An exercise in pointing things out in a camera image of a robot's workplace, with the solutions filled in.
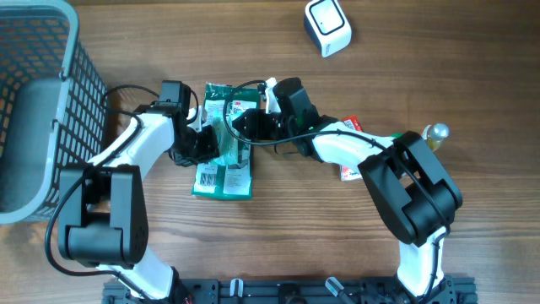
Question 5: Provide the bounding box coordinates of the green glove package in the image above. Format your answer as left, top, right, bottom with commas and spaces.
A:
192, 83, 260, 200

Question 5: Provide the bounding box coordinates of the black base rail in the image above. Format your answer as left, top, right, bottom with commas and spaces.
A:
101, 275, 478, 304

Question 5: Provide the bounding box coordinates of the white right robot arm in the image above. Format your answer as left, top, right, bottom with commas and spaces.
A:
222, 78, 463, 303

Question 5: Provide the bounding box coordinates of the orange tissue pack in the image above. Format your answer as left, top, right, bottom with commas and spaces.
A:
340, 166, 362, 182

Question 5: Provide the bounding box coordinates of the white barcode scanner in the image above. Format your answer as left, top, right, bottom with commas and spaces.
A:
304, 0, 352, 57

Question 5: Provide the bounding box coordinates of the yellow oil bottle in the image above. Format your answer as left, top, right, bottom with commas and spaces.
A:
422, 122, 450, 151

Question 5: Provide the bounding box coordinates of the red sachet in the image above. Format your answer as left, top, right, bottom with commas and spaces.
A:
343, 115, 363, 132

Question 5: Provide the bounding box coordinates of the light green sachet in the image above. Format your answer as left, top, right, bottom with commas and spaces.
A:
207, 110, 239, 166

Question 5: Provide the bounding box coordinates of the grey plastic basket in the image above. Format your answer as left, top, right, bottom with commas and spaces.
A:
1, 1, 108, 225

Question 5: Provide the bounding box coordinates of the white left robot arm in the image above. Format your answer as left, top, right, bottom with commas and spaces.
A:
44, 80, 219, 303

